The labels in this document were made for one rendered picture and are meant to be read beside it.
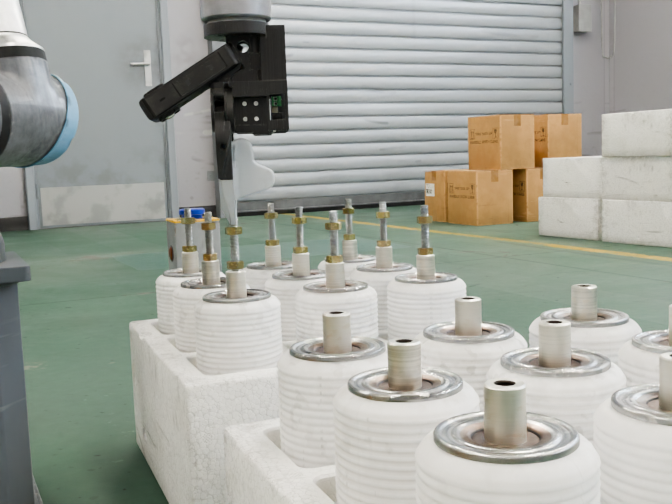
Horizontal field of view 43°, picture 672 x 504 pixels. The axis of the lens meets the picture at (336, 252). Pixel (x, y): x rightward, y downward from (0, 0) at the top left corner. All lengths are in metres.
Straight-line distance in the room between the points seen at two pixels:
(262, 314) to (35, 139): 0.36
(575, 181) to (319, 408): 3.39
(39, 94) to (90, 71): 4.91
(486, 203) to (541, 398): 4.15
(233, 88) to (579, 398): 0.50
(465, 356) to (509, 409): 0.23
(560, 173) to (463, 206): 0.91
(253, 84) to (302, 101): 5.45
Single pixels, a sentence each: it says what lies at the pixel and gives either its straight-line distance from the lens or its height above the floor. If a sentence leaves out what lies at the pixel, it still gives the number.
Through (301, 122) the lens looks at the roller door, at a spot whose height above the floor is 0.66.
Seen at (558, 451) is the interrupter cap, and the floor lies 0.25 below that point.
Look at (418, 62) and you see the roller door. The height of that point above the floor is 1.11.
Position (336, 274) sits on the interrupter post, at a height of 0.27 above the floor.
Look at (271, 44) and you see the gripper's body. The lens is 0.92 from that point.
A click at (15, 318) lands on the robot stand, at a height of 0.24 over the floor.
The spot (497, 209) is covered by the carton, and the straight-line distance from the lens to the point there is 4.76.
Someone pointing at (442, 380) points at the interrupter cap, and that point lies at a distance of 0.57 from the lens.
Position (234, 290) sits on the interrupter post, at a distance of 0.94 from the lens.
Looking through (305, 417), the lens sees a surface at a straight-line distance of 0.64.
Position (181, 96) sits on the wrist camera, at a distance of 0.91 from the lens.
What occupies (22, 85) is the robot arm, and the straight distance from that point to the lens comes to 1.08.
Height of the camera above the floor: 0.40
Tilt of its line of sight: 6 degrees down
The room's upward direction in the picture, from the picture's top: 2 degrees counter-clockwise
